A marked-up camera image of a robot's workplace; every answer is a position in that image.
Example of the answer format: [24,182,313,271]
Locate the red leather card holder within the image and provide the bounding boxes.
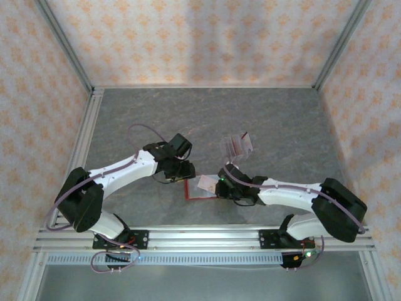
[183,174,220,201]

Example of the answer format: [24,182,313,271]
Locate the red and white credit card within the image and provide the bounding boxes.
[233,133,253,157]

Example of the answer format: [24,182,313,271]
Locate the clear acrylic card stand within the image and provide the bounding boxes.
[221,131,254,166]

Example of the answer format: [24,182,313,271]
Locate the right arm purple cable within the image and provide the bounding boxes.
[222,161,367,271]

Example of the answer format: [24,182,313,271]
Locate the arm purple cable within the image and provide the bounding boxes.
[222,161,367,271]
[46,124,167,274]

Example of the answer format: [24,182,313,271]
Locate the aluminium front mounting rail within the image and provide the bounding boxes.
[33,226,375,251]

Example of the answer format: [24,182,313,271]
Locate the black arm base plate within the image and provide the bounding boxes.
[258,228,314,251]
[92,230,149,251]

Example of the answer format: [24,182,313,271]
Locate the grey slotted cable duct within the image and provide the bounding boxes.
[46,253,284,266]

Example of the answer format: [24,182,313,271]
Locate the aluminium side rail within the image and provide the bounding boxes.
[49,87,106,228]

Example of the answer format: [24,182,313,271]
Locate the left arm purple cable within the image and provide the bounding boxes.
[46,124,167,274]

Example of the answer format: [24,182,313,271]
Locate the aluminium frame leg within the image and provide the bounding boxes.
[358,250,394,301]
[18,250,48,301]

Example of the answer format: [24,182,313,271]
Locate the aluminium frame post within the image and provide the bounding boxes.
[33,0,96,95]
[313,0,373,92]

